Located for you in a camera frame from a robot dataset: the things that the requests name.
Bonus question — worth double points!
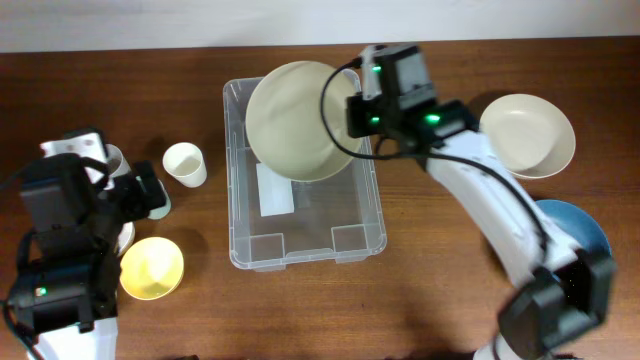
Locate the grey plastic cup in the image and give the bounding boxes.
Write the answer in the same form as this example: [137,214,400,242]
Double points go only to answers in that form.
[105,144,132,190]

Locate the mint green plastic cup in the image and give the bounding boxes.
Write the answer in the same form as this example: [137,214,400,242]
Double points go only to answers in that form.
[148,181,172,220]

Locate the small white bowl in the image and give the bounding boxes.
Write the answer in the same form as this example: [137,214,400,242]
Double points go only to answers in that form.
[116,222,135,256]

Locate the cream plastic cup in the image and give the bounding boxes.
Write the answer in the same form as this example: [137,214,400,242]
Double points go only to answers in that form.
[162,142,207,188]

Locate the small yellow bowl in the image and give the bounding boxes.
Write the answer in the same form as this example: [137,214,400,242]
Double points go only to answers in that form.
[120,237,185,301]

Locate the cream plate bowl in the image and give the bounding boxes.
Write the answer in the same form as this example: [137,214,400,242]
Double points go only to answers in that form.
[245,61,362,182]

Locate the beige plate bowl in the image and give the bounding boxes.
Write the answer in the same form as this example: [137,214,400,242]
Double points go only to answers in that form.
[480,94,576,179]

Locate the blue plate bowl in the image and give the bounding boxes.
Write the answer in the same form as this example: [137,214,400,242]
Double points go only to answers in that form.
[536,199,612,255]

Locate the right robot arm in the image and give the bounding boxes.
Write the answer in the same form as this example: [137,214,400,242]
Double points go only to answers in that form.
[346,45,616,359]

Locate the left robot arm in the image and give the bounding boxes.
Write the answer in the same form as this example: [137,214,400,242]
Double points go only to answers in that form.
[2,153,166,359]

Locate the clear plastic storage container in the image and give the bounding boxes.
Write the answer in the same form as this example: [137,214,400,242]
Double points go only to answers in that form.
[223,78,387,272]

